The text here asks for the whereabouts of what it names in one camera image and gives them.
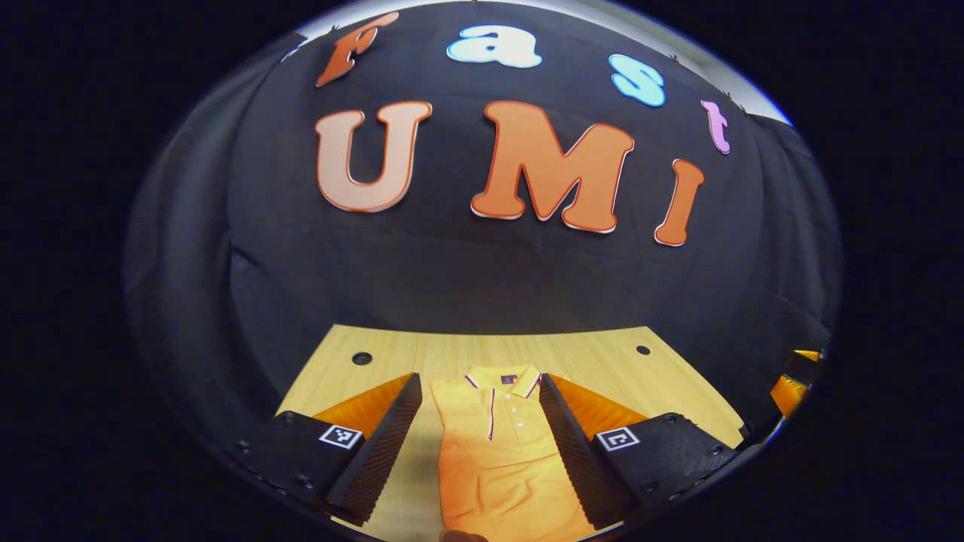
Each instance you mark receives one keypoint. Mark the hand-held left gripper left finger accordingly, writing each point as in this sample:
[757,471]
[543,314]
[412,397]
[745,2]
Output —
[384,452]

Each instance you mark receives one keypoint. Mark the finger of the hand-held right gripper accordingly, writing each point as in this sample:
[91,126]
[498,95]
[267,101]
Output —
[807,365]
[787,395]

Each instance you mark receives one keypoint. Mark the orange T-shirt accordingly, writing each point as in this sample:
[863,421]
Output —
[497,482]

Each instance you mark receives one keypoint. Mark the black side curtain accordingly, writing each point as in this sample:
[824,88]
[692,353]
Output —
[181,286]

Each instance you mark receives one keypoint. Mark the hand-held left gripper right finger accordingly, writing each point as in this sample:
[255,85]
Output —
[576,455]

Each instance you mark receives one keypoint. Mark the black backdrop cloth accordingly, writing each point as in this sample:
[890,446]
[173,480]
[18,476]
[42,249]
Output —
[467,278]

